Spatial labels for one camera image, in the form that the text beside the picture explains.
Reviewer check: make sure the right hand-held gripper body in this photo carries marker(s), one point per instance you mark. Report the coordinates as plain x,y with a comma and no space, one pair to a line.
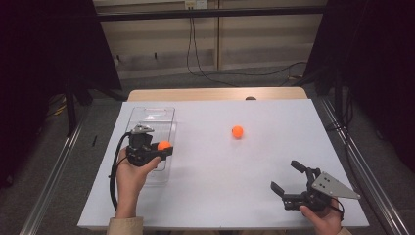
328,186

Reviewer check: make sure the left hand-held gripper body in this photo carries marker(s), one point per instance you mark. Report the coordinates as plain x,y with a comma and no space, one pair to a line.
140,147

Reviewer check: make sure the orange ball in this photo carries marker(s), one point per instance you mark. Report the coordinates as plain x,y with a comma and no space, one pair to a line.
237,131
164,145

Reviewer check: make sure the clear plastic container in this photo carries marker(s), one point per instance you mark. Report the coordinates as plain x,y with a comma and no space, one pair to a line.
163,114

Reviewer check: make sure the person's left hand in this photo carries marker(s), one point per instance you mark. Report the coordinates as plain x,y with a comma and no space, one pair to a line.
129,179

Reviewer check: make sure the person's right hand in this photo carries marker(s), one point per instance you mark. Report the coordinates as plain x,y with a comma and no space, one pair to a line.
323,222

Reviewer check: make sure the white board mat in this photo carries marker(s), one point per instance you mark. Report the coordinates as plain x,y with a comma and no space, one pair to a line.
261,169

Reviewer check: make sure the small black floor object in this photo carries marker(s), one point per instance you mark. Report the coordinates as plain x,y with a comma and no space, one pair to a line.
94,140

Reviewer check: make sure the light wooden table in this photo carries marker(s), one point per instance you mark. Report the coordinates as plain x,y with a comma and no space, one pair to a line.
195,94

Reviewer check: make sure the black metal stand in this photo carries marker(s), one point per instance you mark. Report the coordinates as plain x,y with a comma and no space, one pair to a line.
339,98
70,111

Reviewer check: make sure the black curtain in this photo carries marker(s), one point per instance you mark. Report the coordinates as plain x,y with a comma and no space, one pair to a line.
385,65
32,65

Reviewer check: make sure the metal floor rail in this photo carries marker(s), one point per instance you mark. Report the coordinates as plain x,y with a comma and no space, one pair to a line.
368,176
49,189

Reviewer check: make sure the white wall outlet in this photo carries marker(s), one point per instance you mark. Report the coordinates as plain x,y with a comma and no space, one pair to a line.
195,4

